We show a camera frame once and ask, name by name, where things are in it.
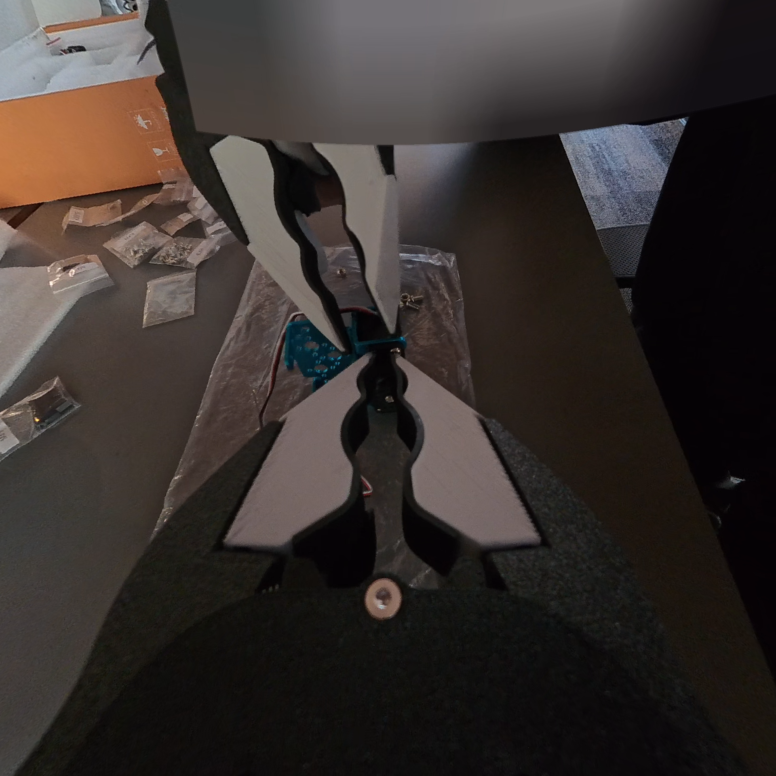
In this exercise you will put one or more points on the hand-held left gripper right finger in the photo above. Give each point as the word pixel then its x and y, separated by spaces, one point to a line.
pixel 473 485

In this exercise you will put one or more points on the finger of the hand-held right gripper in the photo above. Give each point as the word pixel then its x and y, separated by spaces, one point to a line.
pixel 260 206
pixel 373 230

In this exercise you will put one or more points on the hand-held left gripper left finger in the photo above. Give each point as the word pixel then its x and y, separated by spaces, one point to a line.
pixel 291 485

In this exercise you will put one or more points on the grey desk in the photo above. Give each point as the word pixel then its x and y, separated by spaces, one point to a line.
pixel 515 303

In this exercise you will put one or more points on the cluster of small screws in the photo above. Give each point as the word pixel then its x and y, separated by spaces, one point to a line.
pixel 411 301

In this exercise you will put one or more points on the pile of small screw bags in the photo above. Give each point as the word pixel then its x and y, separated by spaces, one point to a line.
pixel 170 251

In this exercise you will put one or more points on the orange cardboard box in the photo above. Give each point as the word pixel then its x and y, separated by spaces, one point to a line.
pixel 73 151

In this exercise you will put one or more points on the clear plastic bag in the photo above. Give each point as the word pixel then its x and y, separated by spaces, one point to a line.
pixel 242 364

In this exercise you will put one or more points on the small clear parts bag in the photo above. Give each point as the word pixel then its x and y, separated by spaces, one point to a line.
pixel 79 276

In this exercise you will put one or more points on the white foam sheet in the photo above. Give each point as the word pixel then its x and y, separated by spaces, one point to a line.
pixel 30 315

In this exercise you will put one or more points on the black office chair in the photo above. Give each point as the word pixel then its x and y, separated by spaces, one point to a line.
pixel 624 254

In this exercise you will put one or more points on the small bag of black parts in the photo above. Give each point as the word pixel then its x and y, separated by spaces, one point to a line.
pixel 42 418

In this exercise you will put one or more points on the person's black clothed torso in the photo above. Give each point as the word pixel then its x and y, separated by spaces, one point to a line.
pixel 715 333

